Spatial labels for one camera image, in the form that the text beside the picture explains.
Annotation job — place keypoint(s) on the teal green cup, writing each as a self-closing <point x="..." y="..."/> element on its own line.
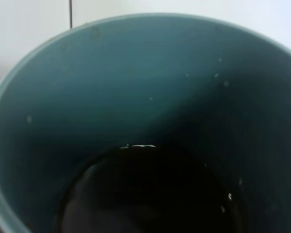
<point x="148" y="123"/>

